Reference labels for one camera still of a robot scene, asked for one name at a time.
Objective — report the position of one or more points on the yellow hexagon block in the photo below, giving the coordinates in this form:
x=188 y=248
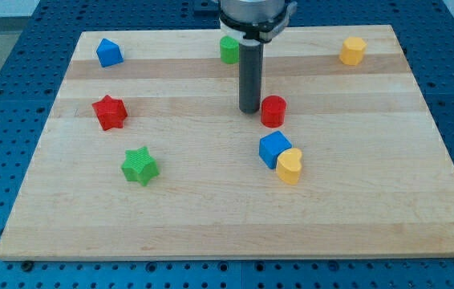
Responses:
x=353 y=51

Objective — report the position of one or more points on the yellow heart block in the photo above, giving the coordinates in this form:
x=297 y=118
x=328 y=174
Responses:
x=289 y=166

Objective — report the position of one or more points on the green cylinder block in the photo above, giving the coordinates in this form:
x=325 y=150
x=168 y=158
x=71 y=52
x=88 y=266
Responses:
x=229 y=50

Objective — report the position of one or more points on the wooden board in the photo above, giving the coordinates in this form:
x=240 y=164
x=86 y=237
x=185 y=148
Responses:
x=377 y=180

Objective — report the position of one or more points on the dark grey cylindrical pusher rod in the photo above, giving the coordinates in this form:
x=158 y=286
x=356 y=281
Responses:
x=250 y=76

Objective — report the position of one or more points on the green star block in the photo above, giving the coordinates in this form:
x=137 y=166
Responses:
x=139 y=166

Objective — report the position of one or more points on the blue cube block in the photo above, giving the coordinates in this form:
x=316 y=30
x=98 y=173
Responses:
x=271 y=146

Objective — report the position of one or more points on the red cylinder block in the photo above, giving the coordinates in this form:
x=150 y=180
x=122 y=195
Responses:
x=273 y=111

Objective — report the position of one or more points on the red star block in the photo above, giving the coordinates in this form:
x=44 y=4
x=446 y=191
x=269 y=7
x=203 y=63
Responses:
x=110 y=112

